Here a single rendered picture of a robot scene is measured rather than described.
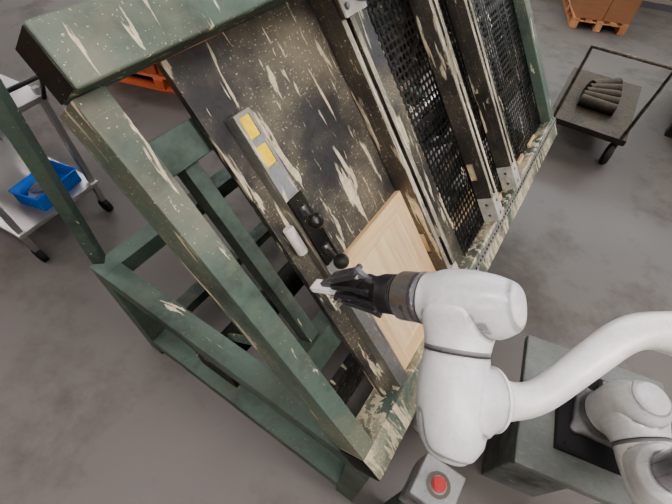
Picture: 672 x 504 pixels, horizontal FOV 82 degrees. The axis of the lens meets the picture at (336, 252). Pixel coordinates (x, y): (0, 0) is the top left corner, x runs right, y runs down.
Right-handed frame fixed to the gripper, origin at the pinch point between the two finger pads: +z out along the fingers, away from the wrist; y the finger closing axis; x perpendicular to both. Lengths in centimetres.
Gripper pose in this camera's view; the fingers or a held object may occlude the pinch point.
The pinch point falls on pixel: (325, 286)
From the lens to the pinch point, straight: 84.9
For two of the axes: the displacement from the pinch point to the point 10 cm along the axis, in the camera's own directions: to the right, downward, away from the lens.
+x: 5.5, -6.4, 5.3
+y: 4.5, 7.7, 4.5
